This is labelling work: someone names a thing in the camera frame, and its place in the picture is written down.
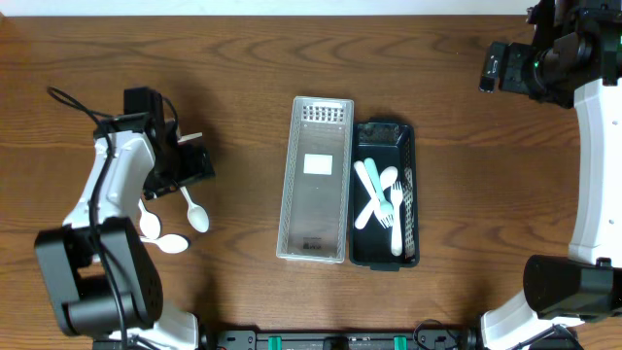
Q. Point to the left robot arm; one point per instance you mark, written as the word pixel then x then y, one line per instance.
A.
pixel 100 278

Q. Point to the white plastic fork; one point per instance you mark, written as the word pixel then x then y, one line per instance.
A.
pixel 396 196
pixel 385 207
pixel 373 206

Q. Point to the white label in basket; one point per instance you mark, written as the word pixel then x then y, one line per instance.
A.
pixel 316 164

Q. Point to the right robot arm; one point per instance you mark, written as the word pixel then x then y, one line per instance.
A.
pixel 573 61

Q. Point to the black plastic mesh basket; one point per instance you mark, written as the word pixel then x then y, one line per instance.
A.
pixel 389 144

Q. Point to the white plastic spoon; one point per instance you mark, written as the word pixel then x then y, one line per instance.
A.
pixel 149 222
pixel 388 177
pixel 169 243
pixel 194 137
pixel 197 215

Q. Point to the clear plastic mesh basket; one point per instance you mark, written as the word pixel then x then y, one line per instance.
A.
pixel 314 208

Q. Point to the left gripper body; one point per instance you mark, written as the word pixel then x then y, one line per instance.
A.
pixel 179 165

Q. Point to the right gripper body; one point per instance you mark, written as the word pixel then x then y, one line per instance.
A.
pixel 520 74

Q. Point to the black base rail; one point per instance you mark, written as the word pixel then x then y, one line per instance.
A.
pixel 423 338

